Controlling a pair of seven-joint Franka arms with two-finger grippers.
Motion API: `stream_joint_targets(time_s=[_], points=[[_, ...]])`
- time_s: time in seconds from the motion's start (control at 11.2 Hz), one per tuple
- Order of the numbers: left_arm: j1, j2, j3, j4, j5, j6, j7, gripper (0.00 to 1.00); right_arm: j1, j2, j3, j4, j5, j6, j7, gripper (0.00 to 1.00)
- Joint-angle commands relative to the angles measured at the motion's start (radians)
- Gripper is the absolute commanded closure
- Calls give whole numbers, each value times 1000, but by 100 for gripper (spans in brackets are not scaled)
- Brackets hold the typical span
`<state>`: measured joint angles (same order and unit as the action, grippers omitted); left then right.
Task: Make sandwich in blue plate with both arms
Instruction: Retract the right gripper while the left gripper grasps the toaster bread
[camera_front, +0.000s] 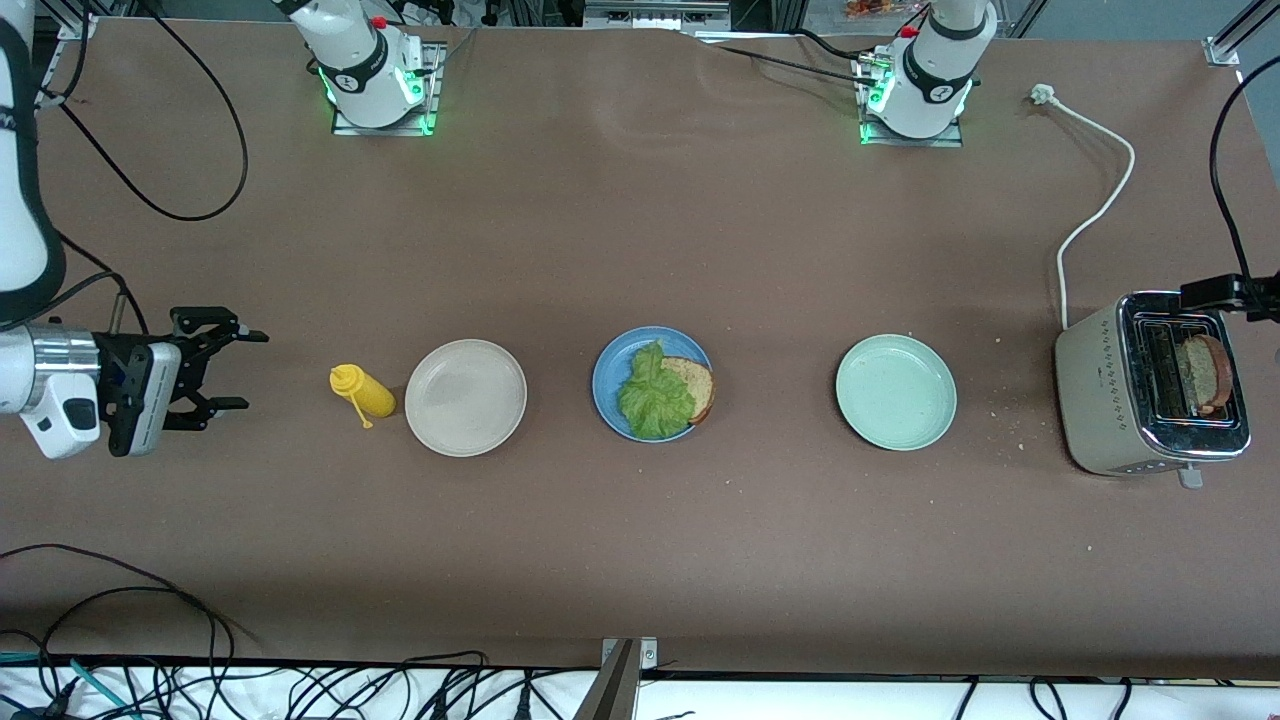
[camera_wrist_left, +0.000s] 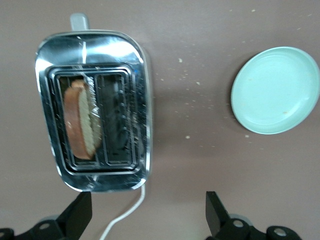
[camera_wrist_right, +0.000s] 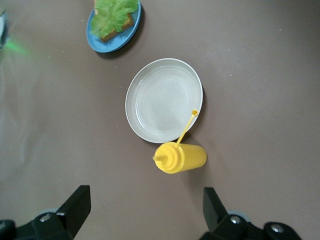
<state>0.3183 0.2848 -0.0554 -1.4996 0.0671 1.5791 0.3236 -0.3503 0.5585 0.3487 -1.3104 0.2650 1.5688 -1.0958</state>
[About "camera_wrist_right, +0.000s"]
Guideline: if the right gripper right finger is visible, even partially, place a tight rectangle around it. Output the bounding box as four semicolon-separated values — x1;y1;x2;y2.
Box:
199;186;304;240

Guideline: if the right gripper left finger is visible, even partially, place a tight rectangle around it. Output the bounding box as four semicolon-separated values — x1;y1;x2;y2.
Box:
14;184;91;240

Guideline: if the yellow squeeze bottle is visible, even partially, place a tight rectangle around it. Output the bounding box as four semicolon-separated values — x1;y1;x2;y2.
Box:
152;108;208;175

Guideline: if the brown bread slice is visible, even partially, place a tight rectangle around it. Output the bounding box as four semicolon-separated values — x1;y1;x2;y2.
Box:
93;0;134;43

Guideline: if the green lettuce leaf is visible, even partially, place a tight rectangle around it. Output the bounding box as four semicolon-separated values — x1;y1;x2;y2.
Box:
89;0;140;38

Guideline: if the beige round plate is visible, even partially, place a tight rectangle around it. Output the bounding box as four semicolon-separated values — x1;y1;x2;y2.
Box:
124;58;204;144

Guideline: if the blue round plate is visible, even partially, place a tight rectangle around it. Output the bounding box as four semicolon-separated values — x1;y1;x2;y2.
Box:
85;0;143;54

